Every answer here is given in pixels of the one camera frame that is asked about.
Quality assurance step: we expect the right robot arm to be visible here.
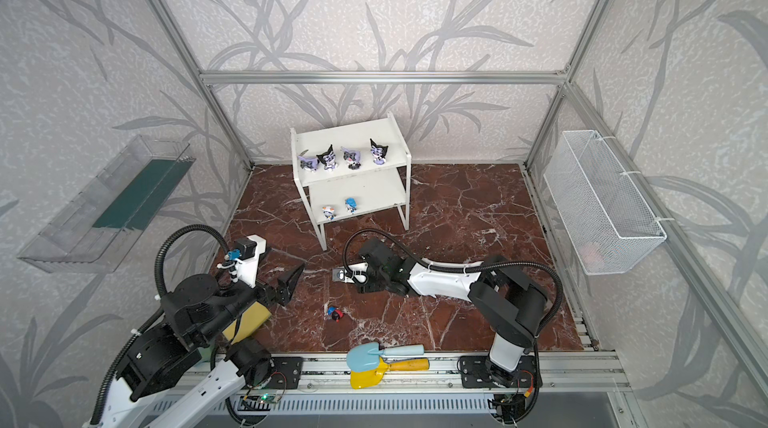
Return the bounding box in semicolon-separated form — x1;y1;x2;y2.
342;228;564;387

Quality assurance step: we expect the white wire mesh basket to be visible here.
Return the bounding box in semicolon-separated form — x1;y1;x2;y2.
544;130;667;276

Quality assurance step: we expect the white two-tier metal shelf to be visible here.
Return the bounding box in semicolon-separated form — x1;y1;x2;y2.
290;113;412;250

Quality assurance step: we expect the yellow sponge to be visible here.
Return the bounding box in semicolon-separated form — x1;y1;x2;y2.
222;302;271;344

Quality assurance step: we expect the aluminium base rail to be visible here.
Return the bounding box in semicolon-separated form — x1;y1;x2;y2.
122;349;631;396

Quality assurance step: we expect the green circuit board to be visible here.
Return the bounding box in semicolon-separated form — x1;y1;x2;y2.
240;393;283;412

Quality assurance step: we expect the pink item in basket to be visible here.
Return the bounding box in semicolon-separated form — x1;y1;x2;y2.
578;242;604;272

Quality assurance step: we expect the blue-capped small figurine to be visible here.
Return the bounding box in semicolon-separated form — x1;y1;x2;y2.
345;198;357;213

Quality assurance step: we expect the pink white small figurine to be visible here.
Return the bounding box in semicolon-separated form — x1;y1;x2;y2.
322;205;337;221

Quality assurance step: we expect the clear plastic wall tray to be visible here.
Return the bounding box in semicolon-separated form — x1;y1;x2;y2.
18;135;196;274

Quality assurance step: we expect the yellow toy shovel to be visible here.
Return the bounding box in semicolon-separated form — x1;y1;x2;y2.
350;358;430;390

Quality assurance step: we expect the black-headed purple figurine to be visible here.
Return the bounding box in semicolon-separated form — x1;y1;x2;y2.
316;145;338;171

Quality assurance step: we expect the light blue toy shovel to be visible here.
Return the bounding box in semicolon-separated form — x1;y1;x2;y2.
346;342;425;372

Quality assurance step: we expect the red capped blue figurine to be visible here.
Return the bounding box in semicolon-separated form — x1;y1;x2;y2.
327;306;344;322

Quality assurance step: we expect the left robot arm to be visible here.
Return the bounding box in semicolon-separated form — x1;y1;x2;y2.
87;224;306;427

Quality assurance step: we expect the purple pale figurine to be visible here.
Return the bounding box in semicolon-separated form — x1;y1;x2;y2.
341;147;361;170

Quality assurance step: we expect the aluminium cage frame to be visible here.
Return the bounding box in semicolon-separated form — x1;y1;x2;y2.
145;0;767;395

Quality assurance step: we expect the black eared purple figurine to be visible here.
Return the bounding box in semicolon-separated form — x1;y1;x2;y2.
297;155;320;172

